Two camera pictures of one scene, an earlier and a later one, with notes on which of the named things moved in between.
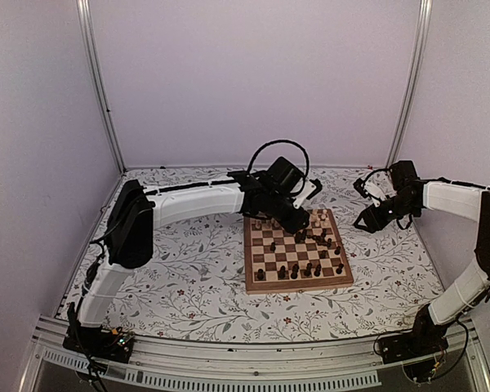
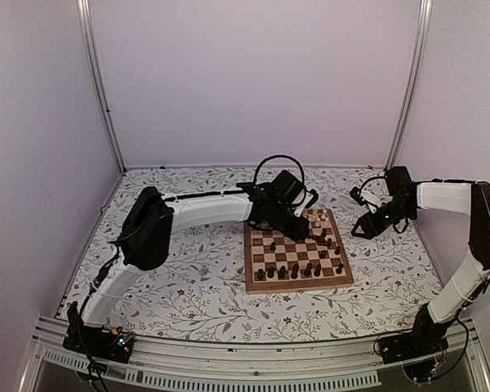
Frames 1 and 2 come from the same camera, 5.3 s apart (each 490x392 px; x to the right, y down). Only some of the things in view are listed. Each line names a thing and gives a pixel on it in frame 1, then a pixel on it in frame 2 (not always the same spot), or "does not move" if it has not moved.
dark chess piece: (295, 272) does not move
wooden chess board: (278, 260) does not move
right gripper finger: (358, 220) to (359, 223)
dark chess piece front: (282, 274) does not move
